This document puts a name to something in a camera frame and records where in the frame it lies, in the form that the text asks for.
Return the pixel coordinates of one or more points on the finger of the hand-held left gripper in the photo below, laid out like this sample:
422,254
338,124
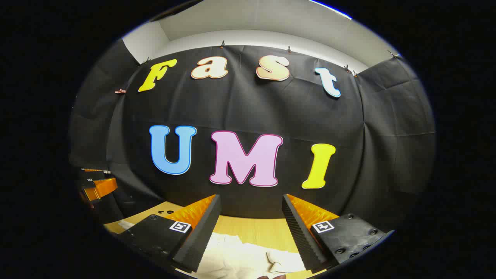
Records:
95,170
102,188

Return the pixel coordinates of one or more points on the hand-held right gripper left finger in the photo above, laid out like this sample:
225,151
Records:
201,236

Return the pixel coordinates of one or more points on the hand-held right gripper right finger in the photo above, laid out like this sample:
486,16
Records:
298,236

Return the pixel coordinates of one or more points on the white sweatshirt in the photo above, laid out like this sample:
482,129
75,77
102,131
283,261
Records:
240,255

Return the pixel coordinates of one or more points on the copper cloth clip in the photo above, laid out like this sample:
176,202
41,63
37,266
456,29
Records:
120,91

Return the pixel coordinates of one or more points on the black backdrop cloth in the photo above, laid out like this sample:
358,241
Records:
248,112

